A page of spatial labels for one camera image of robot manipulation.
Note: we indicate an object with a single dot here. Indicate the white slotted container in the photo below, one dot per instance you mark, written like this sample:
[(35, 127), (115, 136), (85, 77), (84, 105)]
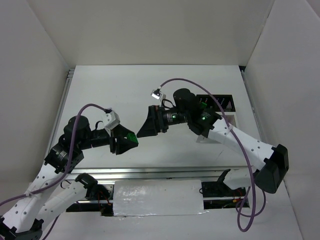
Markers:
[(232, 119)]

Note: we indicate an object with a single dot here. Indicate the black slotted container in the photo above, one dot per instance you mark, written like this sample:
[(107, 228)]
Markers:
[(226, 101)]

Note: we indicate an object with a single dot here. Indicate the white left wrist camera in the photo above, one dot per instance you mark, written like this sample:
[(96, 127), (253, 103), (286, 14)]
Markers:
[(110, 120)]

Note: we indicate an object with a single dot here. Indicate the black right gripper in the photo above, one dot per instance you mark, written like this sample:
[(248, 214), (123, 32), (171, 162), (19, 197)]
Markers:
[(160, 120)]

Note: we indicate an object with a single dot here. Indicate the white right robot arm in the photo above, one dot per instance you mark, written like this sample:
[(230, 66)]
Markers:
[(268, 164)]

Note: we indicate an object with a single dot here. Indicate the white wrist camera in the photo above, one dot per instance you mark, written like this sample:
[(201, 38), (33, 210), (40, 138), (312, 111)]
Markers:
[(158, 95), (110, 120)]

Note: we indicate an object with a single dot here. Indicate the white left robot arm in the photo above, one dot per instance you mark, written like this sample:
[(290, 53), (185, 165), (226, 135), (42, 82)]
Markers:
[(28, 218)]

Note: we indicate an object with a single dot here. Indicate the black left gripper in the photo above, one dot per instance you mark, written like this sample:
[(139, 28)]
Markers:
[(112, 143)]

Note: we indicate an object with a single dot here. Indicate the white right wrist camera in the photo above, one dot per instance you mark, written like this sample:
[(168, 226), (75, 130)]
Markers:
[(158, 95)]

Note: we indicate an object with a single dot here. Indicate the aluminium rail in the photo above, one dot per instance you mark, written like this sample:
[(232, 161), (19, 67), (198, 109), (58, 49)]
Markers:
[(63, 98), (154, 173)]

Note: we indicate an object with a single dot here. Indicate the aluminium front rail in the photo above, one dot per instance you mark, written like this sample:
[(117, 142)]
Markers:
[(154, 173)]

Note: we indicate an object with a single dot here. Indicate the green curved lego brick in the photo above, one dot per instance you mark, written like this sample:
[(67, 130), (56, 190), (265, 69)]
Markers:
[(203, 105)]

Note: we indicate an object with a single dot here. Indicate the aluminium left side rail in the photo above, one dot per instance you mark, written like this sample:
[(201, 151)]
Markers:
[(63, 98)]

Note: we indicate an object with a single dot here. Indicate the white taped cover panel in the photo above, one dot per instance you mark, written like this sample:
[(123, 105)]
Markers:
[(142, 198)]

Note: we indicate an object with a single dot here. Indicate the green square lego brick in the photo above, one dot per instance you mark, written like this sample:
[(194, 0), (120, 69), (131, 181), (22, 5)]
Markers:
[(132, 137)]

